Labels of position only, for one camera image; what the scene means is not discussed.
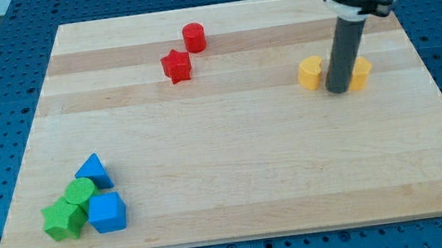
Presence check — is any green cylinder block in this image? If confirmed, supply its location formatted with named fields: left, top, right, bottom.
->
left=64, top=177, right=100, bottom=213

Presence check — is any yellow heart block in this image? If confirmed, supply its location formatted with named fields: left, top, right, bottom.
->
left=298, top=56, right=323, bottom=90

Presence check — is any blue cube block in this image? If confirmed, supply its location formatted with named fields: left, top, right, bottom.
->
left=88, top=192, right=127, bottom=234

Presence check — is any red cylinder block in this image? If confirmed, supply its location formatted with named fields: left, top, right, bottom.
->
left=182, top=22, right=207, bottom=53

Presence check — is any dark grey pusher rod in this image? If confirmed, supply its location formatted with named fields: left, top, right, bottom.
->
left=325, top=18, right=366, bottom=94

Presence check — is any light wooden board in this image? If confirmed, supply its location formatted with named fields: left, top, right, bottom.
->
left=0, top=0, right=442, bottom=248

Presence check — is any red star block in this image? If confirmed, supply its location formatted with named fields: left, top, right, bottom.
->
left=160, top=49, right=192, bottom=85

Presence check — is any yellow hexagon block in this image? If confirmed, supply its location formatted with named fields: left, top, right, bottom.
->
left=348, top=56, right=373, bottom=91

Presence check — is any blue triangle block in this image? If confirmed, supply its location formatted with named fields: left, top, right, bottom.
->
left=74, top=153, right=114, bottom=189

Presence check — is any green star block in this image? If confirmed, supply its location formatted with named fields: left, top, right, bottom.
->
left=41, top=197, right=87, bottom=241

